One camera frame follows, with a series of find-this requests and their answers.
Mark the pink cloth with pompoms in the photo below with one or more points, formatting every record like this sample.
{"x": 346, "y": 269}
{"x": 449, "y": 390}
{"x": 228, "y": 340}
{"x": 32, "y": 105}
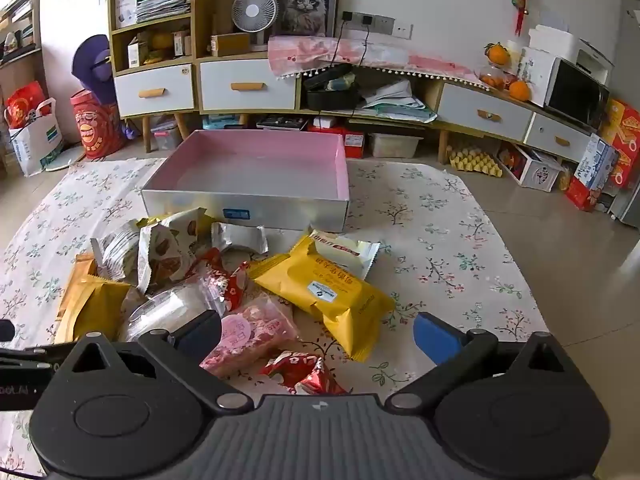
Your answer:
{"x": 300, "y": 52}

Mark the white printer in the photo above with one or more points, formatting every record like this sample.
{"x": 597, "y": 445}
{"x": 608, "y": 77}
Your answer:
{"x": 595, "y": 60}

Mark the pile of loose papers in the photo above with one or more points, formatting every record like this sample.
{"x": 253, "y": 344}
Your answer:
{"x": 395, "y": 100}

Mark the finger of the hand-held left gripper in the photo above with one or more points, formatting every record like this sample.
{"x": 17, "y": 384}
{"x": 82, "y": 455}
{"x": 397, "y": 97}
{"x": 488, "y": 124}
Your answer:
{"x": 30, "y": 355}

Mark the small white carton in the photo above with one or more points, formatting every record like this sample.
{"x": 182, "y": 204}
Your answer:
{"x": 137, "y": 52}

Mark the white printed carton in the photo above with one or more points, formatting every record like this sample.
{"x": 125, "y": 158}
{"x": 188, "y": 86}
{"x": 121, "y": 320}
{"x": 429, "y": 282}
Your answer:
{"x": 532, "y": 67}

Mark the pink snack packet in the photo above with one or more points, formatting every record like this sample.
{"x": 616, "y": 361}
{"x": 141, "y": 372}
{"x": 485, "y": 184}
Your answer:
{"x": 250, "y": 332}

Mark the white box with dark print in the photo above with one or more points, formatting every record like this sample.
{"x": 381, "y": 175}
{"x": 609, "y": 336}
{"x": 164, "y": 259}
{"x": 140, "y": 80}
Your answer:
{"x": 125, "y": 10}

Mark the wide white drawer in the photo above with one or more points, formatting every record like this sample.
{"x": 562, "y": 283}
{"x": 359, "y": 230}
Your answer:
{"x": 225, "y": 95}

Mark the white microwave oven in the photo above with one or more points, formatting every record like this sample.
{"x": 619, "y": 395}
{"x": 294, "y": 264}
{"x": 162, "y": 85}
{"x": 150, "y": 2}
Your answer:
{"x": 575, "y": 90}

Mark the framed cat picture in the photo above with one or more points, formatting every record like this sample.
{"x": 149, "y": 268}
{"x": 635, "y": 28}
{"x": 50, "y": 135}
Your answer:
{"x": 305, "y": 5}

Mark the round white floor disc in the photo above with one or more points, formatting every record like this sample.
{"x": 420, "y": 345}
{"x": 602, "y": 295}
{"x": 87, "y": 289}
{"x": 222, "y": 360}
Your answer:
{"x": 65, "y": 160}

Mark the orange fruit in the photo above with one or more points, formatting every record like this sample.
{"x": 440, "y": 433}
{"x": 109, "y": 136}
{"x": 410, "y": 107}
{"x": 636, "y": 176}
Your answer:
{"x": 520, "y": 91}
{"x": 497, "y": 54}

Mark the purple plush toy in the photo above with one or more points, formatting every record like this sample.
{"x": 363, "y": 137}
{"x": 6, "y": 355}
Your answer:
{"x": 92, "y": 60}

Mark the small red box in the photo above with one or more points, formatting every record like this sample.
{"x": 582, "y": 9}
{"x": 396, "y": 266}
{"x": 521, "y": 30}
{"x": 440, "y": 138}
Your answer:
{"x": 580, "y": 195}

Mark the teal storage box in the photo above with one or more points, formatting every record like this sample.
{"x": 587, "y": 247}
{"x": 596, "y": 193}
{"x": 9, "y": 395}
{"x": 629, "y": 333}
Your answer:
{"x": 225, "y": 122}

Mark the blue and white carton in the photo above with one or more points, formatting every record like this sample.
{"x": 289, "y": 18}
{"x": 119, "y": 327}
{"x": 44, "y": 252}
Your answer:
{"x": 595, "y": 160}

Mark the clear storage container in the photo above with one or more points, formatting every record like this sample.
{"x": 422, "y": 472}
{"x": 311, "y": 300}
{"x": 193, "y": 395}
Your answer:
{"x": 395, "y": 146}
{"x": 167, "y": 140}

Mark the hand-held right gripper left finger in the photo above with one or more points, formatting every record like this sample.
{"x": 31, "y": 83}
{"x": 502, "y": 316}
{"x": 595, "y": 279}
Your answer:
{"x": 200, "y": 332}

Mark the large yellow snack packet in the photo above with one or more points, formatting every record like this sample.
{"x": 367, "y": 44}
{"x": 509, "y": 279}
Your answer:
{"x": 330, "y": 305}

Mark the wooden bookshelf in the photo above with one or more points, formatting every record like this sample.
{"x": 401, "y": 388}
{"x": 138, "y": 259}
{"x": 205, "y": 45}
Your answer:
{"x": 20, "y": 67}

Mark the white foam box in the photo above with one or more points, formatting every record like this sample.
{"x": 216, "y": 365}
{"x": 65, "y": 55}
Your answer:
{"x": 550, "y": 40}

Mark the white and red box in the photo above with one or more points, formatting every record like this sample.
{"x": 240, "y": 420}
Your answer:
{"x": 540, "y": 175}

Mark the tall cabinet white drawer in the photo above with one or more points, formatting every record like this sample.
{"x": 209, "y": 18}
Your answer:
{"x": 150, "y": 80}

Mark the red gift bag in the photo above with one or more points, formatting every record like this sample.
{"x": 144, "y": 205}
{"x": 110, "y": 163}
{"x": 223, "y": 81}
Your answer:
{"x": 25, "y": 102}

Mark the glass bowl of oranges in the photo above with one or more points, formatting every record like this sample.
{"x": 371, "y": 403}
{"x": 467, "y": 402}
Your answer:
{"x": 492, "y": 80}

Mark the tan snack packet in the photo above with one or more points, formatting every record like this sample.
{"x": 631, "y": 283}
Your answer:
{"x": 67, "y": 300}

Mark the black case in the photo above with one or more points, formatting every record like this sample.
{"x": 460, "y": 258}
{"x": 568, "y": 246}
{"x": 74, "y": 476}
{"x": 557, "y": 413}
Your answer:
{"x": 330, "y": 97}

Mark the white wall socket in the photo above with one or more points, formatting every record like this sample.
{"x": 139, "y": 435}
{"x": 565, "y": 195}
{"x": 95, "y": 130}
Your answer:
{"x": 395, "y": 27}

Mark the white shopping bag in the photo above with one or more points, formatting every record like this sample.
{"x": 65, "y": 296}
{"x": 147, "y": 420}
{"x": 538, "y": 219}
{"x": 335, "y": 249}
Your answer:
{"x": 35, "y": 145}

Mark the red carton under cabinet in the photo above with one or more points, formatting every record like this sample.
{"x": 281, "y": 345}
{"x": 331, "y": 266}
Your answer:
{"x": 354, "y": 145}

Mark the clear plastic snack container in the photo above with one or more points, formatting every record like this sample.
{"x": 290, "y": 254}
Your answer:
{"x": 160, "y": 310}

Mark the silver foil snack packet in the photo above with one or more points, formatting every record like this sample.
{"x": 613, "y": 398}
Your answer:
{"x": 240, "y": 237}

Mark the red round drum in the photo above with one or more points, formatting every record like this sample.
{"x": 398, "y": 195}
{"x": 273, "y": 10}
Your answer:
{"x": 95, "y": 130}

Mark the tall wooden shelf cabinet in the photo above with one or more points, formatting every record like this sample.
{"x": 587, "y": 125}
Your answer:
{"x": 200, "y": 10}

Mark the low wooden cabinet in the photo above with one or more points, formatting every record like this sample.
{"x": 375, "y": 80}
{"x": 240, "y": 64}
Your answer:
{"x": 431, "y": 92}

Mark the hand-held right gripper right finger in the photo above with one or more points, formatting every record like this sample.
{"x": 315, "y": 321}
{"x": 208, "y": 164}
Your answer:
{"x": 437, "y": 337}

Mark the white desk fan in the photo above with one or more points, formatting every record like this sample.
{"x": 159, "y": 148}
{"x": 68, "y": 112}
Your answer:
{"x": 254, "y": 10}

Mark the silver box with pink inside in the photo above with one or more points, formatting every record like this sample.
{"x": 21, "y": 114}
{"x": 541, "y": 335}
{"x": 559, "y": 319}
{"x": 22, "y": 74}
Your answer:
{"x": 250, "y": 170}

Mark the red foil snack packet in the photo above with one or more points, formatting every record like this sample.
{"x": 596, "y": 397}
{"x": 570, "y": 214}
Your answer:
{"x": 300, "y": 370}
{"x": 225, "y": 285}

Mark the red and yellow gift box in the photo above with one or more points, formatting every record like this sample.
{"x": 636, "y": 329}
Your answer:
{"x": 625, "y": 130}

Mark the wall socket with black plugs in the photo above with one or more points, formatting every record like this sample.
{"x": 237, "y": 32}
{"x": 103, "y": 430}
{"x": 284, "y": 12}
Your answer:
{"x": 357, "y": 20}

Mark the cream packet with red band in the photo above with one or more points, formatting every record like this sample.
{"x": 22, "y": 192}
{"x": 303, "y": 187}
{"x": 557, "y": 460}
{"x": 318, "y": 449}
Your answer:
{"x": 350, "y": 255}

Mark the yellow egg tray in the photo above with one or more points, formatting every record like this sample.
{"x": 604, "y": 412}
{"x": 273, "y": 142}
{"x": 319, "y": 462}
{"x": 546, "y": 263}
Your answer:
{"x": 475, "y": 162}

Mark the stack of papers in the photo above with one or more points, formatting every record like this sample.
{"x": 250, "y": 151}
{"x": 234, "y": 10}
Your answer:
{"x": 165, "y": 7}

